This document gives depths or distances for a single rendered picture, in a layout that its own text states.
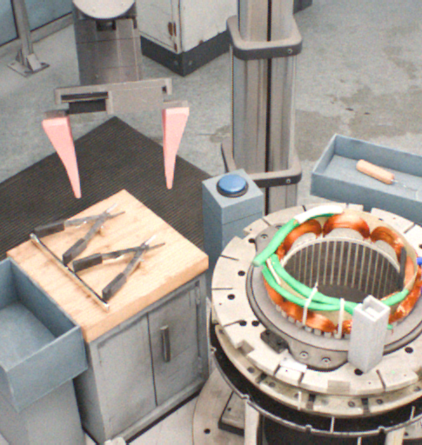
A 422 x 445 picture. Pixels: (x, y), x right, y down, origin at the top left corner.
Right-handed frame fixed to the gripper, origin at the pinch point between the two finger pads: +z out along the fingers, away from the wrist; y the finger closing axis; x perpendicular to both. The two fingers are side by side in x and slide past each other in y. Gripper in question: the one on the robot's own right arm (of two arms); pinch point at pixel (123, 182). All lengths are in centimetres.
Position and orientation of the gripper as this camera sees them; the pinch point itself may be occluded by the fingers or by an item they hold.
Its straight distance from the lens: 82.4
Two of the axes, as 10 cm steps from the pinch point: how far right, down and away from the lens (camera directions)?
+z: 0.9, 9.8, 1.9
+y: 9.9, -1.1, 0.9
